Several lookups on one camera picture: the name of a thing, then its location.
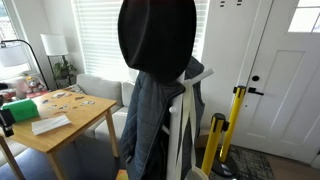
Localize grey sofa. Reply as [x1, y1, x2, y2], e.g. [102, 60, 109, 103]
[0, 73, 136, 168]

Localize stuffed toy animal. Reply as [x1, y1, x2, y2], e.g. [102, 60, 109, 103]
[26, 76, 46, 94]

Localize green potted plant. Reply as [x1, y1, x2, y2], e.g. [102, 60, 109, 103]
[53, 60, 77, 79]

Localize far yellow stanchion post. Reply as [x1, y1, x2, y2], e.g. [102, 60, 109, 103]
[212, 86, 246, 178]

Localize black arc floor lamp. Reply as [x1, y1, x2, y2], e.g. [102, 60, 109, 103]
[0, 39, 47, 84]

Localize cream tote bag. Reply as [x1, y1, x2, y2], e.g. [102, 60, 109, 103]
[175, 81, 209, 180]

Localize dark blue puffer vest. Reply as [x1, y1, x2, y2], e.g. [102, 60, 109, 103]
[118, 56, 206, 180]

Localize white shade table lamp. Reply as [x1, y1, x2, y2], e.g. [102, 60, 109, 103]
[41, 34, 72, 87]

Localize black hat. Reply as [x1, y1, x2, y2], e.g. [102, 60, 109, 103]
[118, 0, 197, 82]

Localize green plastic box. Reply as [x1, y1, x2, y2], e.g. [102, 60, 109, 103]
[2, 99, 39, 122]

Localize white folded paper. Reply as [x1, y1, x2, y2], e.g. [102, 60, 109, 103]
[31, 115, 71, 135]

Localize grey patterned door mat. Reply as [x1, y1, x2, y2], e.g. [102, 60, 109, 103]
[209, 146, 275, 180]

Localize black door handle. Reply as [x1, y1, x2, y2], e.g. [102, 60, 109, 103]
[248, 87, 264, 96]

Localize yellow stanchion post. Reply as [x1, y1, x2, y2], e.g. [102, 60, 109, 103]
[201, 113, 229, 176]
[212, 86, 246, 178]

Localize brown wooden table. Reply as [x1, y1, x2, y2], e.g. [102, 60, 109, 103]
[9, 90, 119, 180]

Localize white front door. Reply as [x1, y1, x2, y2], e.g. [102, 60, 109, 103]
[232, 0, 320, 164]

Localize white coat rack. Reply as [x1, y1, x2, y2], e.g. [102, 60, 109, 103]
[162, 69, 214, 180]

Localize near yellow stanchion post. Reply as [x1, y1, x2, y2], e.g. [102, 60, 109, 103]
[201, 113, 229, 176]

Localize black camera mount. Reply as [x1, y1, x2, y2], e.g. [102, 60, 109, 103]
[0, 109, 15, 137]

